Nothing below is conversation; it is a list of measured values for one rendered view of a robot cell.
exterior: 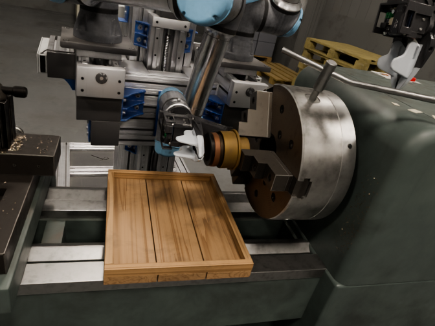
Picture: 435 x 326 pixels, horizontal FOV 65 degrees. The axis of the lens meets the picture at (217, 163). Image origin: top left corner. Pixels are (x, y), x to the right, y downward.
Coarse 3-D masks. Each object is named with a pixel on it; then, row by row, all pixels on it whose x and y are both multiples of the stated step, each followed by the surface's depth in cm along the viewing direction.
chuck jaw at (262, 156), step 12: (252, 156) 73; (264, 156) 74; (276, 156) 75; (240, 168) 74; (252, 168) 73; (264, 168) 71; (276, 168) 70; (264, 180) 72; (276, 180) 68; (288, 180) 69; (300, 192) 69
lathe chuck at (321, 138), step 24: (288, 96) 72; (288, 120) 72; (312, 120) 68; (336, 120) 70; (264, 144) 85; (288, 144) 71; (312, 144) 66; (336, 144) 68; (288, 168) 71; (312, 168) 67; (336, 168) 68; (264, 192) 80; (288, 192) 70; (312, 192) 69; (264, 216) 80; (288, 216) 75; (312, 216) 76
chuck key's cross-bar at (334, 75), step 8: (296, 56) 68; (312, 64) 67; (336, 72) 66; (344, 80) 66; (352, 80) 66; (368, 88) 65; (376, 88) 64; (384, 88) 64; (392, 88) 63; (408, 96) 62; (416, 96) 62; (424, 96) 61; (432, 96) 61
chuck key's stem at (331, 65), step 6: (330, 60) 66; (324, 66) 66; (330, 66) 65; (336, 66) 65; (324, 72) 66; (330, 72) 66; (318, 78) 68; (324, 78) 67; (318, 84) 68; (324, 84) 68; (318, 90) 69; (312, 96) 71
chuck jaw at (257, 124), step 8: (272, 88) 80; (256, 96) 78; (264, 96) 78; (272, 96) 79; (256, 104) 78; (264, 104) 78; (272, 104) 79; (248, 112) 77; (256, 112) 78; (264, 112) 78; (248, 120) 77; (256, 120) 78; (264, 120) 78; (240, 128) 76; (248, 128) 77; (256, 128) 78; (264, 128) 78; (248, 136) 79; (256, 136) 78; (264, 136) 78; (272, 136) 80
